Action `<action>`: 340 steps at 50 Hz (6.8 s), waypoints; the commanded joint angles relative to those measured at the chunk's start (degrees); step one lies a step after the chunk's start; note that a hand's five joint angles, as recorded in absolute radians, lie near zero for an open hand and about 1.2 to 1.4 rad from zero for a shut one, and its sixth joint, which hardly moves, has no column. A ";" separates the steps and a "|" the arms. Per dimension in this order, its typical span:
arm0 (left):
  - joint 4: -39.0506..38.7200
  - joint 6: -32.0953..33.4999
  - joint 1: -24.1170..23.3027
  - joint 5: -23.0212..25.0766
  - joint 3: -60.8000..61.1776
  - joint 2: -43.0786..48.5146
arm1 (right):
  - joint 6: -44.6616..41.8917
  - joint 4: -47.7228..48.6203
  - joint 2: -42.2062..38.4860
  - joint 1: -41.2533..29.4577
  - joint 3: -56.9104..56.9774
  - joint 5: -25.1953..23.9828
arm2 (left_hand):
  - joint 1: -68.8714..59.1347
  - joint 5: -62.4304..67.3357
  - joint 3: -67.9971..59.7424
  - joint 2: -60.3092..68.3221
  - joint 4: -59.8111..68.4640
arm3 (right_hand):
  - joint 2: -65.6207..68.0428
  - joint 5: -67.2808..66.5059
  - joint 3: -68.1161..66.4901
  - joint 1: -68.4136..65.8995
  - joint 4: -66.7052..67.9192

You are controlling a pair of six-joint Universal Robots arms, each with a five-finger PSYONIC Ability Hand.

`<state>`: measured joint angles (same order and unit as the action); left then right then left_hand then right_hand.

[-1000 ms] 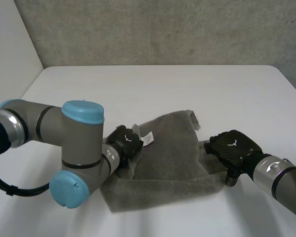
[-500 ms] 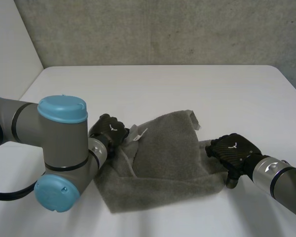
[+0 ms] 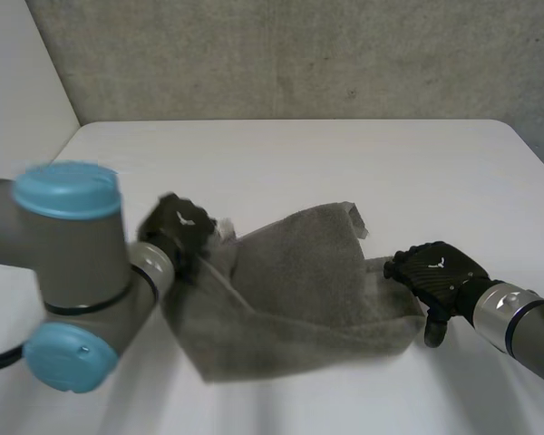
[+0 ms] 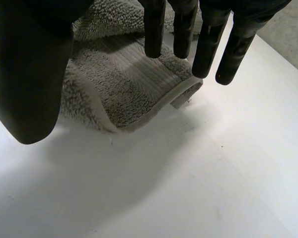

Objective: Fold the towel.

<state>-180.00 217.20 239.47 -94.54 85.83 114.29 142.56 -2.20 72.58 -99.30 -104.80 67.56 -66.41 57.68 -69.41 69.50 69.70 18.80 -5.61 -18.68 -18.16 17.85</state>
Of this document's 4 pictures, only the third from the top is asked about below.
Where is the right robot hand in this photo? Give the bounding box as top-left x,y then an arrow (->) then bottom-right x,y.
383,241 -> 504,349

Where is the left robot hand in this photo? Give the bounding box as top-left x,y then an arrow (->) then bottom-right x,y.
137,193 -> 219,285

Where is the grey towel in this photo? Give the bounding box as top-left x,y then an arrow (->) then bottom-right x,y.
160,199 -> 427,384

